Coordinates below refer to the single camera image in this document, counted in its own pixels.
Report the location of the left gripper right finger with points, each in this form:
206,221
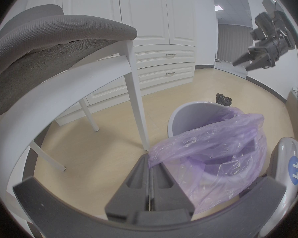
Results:
166,192

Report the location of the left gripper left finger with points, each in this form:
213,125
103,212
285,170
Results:
134,190

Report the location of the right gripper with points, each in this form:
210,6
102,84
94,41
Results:
278,47

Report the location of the black plastic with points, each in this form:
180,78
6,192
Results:
223,100

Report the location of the purple plastic bag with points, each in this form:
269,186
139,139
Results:
213,142

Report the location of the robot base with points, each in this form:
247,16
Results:
283,152

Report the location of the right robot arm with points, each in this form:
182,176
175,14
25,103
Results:
263,21

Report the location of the white trash bin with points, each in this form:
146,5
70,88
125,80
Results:
188,118

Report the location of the grey curtain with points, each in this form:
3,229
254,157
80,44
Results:
233,43

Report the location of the ceiling light panel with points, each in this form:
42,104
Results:
219,7

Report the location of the white wardrobe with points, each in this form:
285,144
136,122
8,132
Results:
151,13

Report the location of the grey cushioned white chair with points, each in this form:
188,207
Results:
64,26

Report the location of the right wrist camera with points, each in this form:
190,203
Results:
255,34

